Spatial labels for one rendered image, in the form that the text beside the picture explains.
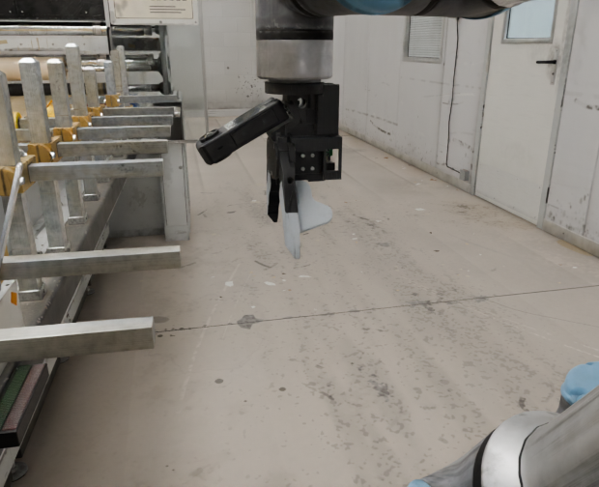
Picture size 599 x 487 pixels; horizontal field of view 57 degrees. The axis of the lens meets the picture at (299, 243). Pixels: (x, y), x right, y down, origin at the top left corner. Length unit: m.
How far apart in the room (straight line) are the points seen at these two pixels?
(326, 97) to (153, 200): 3.02
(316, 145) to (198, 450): 1.33
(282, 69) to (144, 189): 3.03
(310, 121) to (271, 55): 0.09
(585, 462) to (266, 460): 1.46
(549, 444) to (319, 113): 0.43
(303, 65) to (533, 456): 0.44
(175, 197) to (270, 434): 1.98
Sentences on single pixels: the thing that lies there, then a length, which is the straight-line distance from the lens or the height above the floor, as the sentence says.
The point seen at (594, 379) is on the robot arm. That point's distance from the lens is 0.63.
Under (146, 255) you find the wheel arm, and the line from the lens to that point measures 0.93.
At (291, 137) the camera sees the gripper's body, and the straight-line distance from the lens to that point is 0.66.
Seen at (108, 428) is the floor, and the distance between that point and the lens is 2.00.
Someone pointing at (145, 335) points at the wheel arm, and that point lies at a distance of 0.71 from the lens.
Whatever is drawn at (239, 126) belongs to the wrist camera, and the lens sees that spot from 0.66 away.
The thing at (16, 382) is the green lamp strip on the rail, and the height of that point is 0.70.
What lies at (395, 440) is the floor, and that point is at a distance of 1.88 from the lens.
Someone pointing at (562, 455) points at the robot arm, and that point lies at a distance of 0.41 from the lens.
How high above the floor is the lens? 1.18
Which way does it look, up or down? 20 degrees down
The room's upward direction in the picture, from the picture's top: straight up
